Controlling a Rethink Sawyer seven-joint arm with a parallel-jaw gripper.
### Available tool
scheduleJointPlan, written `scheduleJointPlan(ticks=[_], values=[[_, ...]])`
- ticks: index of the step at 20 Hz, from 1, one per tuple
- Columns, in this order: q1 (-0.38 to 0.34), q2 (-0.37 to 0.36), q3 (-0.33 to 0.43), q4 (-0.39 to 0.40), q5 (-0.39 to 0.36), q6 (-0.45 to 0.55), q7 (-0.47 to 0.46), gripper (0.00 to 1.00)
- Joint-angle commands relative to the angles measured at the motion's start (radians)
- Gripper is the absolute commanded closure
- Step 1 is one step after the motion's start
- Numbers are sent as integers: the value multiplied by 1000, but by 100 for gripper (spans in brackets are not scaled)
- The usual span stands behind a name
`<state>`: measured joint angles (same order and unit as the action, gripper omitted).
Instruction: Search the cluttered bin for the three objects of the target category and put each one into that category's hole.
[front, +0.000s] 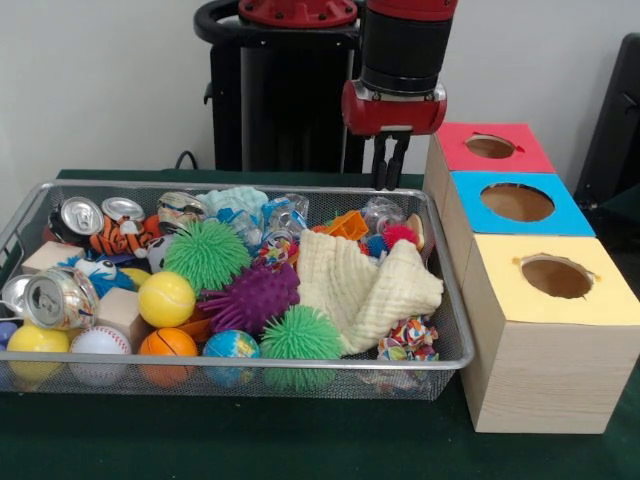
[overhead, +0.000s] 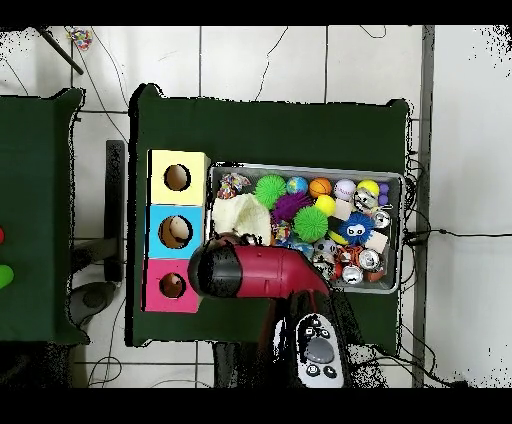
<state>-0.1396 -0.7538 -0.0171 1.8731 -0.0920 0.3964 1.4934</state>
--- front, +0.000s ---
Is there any yellow tennis ball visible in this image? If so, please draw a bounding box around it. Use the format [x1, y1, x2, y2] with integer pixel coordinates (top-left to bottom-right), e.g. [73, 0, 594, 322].
[137, 271, 197, 329]

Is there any purple spiky ball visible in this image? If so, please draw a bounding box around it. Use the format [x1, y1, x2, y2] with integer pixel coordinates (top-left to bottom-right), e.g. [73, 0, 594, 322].
[197, 262, 301, 337]

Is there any tiger striped plush toy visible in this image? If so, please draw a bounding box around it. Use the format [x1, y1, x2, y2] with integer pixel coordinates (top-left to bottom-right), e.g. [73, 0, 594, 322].
[88, 215, 161, 260]

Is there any shallow clear mesh bin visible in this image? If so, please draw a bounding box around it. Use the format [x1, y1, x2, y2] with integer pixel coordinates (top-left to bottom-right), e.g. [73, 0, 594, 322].
[0, 180, 477, 401]

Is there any white baseball toy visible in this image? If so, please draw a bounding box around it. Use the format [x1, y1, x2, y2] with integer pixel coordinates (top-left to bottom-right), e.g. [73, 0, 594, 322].
[70, 326, 135, 387]

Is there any orange basketball toy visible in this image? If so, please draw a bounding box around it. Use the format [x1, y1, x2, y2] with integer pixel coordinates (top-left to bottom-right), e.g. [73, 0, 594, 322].
[140, 328, 201, 389]

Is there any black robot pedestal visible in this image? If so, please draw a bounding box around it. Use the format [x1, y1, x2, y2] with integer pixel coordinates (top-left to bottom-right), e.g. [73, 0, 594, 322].
[195, 0, 401, 173]

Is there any wooden box with three holes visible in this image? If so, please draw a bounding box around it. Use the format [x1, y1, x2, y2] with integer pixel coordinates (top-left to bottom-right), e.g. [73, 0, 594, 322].
[423, 122, 640, 435]

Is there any black chair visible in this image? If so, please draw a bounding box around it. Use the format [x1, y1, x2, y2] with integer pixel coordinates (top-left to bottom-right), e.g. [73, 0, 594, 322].
[575, 33, 640, 216]

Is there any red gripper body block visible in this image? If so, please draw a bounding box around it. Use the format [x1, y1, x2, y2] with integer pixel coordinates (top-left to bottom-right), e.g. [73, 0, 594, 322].
[341, 79, 449, 138]

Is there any cream muslin cloth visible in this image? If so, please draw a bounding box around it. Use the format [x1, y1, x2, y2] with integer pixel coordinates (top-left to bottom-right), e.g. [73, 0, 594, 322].
[296, 230, 445, 356]

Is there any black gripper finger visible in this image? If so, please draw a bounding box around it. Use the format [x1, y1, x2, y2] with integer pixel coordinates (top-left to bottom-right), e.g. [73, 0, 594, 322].
[390, 133, 411, 191]
[372, 133, 391, 192]

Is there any green spiky ball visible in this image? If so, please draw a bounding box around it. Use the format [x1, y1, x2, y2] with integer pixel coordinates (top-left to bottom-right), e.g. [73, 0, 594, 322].
[258, 304, 344, 391]
[163, 219, 253, 294]

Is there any blue globe ball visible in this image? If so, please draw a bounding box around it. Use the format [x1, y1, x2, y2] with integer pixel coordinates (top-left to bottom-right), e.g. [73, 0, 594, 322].
[202, 329, 261, 389]

